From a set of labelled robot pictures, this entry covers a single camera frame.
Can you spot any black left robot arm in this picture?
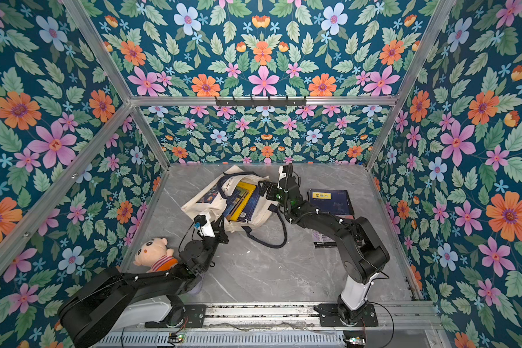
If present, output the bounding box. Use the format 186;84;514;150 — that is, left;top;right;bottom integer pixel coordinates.
58;218;229;347

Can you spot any purple cover book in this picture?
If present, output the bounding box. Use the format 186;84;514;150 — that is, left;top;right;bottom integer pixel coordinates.
312;231;337;249

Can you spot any yellow spine book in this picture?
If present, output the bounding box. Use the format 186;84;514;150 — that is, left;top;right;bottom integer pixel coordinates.
228;182;257;221

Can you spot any navy book yellow label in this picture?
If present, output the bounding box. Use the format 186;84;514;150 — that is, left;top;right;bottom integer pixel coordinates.
308;188;355;219

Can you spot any plush doll toy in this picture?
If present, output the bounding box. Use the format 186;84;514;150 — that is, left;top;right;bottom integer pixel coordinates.
133;238;178;273

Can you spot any purple pouch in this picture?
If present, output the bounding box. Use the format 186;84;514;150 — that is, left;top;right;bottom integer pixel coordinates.
187;278;203;296

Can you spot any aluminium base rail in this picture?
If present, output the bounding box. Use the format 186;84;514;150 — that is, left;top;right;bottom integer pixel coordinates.
97;301;450;347

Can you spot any cream canvas tote bag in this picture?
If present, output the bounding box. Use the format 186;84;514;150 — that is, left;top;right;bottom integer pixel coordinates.
181;165;288;249

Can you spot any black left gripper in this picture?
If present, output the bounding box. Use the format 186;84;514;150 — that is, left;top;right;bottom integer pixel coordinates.
198;215;228;273

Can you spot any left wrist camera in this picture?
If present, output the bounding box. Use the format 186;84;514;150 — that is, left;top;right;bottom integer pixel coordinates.
193;212;215;238

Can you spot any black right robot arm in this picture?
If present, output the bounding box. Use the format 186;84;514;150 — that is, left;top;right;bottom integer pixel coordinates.
260;164;390;326

